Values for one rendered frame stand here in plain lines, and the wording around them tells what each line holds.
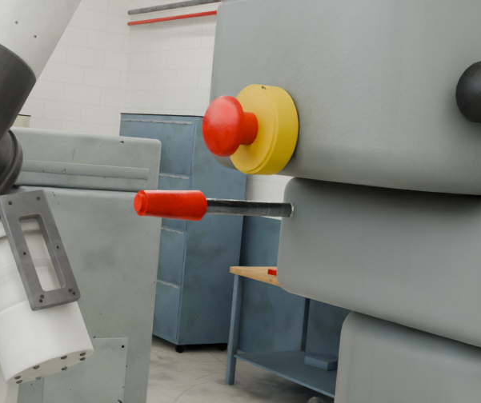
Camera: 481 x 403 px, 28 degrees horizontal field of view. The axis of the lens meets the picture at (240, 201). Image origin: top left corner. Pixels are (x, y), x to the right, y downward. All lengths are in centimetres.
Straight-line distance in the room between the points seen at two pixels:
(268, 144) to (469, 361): 22
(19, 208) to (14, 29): 27
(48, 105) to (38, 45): 937
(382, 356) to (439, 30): 28
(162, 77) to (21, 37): 903
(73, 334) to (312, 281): 19
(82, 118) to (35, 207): 976
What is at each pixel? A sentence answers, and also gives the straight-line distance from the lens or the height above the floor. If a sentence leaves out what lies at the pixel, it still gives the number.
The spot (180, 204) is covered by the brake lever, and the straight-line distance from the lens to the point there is 72.
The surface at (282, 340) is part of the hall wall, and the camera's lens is 804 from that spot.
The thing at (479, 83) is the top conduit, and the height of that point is 179.
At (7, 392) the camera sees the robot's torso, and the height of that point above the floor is 154.
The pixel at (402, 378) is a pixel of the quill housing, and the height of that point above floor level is 159.
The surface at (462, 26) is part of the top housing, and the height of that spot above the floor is 183.
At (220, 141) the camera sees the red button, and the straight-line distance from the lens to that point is 62.
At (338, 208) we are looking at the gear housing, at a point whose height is 171.
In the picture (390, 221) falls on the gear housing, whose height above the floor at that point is 170.
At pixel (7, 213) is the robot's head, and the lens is 70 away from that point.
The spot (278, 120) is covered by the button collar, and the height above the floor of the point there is 177.
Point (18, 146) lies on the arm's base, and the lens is 95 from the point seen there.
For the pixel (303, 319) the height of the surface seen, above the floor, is 48.
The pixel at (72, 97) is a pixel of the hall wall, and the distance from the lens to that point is 1042.
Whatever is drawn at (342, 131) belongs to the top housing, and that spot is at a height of 176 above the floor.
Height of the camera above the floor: 174
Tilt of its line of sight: 3 degrees down
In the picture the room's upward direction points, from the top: 5 degrees clockwise
